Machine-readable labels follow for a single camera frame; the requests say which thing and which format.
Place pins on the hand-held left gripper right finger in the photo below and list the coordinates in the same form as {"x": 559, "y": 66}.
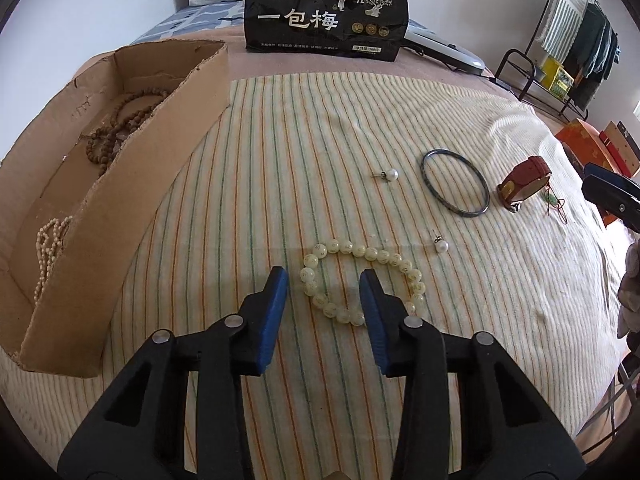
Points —
{"x": 372, "y": 320}

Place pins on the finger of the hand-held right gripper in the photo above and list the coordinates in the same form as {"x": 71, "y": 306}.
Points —
{"x": 607, "y": 171}
{"x": 615, "y": 202}

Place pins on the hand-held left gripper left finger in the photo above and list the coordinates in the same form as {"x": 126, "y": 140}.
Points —
{"x": 272, "y": 310}

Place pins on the thin blue bangle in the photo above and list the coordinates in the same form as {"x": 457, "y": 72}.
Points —
{"x": 472, "y": 214}

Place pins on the cardboard box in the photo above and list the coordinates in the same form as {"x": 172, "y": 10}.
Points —
{"x": 150, "y": 160}

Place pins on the person's right hand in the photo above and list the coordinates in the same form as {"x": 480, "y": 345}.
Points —
{"x": 630, "y": 290}

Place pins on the upright books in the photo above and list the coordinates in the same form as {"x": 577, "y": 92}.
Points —
{"x": 620, "y": 147}

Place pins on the orange box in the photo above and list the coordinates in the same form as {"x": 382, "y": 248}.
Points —
{"x": 580, "y": 135}

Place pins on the pearl stud earring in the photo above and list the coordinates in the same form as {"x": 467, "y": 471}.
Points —
{"x": 441, "y": 246}
{"x": 392, "y": 175}

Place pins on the yellow box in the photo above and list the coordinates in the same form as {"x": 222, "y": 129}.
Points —
{"x": 555, "y": 75}

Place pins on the dark hanging clothes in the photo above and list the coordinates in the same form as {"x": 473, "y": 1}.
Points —
{"x": 595, "y": 45}

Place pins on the black metal clothes rack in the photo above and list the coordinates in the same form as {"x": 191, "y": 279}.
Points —
{"x": 510, "y": 55}

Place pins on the striped hanging cloth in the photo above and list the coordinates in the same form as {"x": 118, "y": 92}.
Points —
{"x": 565, "y": 15}

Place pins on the grey flat device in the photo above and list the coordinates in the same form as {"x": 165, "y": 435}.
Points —
{"x": 450, "y": 50}

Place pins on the black snack bag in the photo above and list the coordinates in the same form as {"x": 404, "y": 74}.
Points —
{"x": 320, "y": 20}

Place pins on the blue patterned bed sheet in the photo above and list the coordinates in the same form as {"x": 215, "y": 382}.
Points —
{"x": 200, "y": 17}

